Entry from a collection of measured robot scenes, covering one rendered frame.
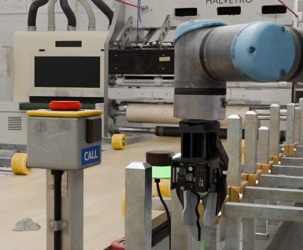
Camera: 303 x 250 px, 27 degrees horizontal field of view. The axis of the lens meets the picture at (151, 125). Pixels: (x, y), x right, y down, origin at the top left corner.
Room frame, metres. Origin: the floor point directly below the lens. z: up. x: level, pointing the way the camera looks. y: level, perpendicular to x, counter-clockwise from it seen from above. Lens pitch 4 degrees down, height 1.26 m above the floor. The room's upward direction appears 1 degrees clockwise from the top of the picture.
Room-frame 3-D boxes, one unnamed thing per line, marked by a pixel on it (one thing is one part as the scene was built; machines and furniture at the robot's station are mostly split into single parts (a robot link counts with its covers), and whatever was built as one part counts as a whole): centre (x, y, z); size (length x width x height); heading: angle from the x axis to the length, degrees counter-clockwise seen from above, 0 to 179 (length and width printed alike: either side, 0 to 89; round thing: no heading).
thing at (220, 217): (1.51, -0.15, 0.95); 0.14 x 0.06 x 0.05; 160
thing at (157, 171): (1.27, -0.02, 1.08); 0.06 x 0.06 x 0.02
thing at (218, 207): (1.08, -0.11, 1.07); 0.05 x 0.02 x 0.09; 71
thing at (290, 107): (2.90, -0.65, 0.92); 0.04 x 0.04 x 0.48; 70
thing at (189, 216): (1.07, -0.07, 1.02); 0.06 x 0.03 x 0.09; 161
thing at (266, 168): (2.21, -0.41, 0.95); 0.14 x 0.06 x 0.05; 160
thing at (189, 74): (1.07, -0.08, 1.30); 0.10 x 0.09 x 0.12; 34
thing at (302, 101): (3.37, -0.82, 0.94); 0.04 x 0.04 x 0.48; 70
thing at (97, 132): (0.76, 0.07, 1.20); 0.03 x 0.01 x 0.03; 160
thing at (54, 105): (0.77, 0.11, 1.22); 0.04 x 0.04 x 0.02
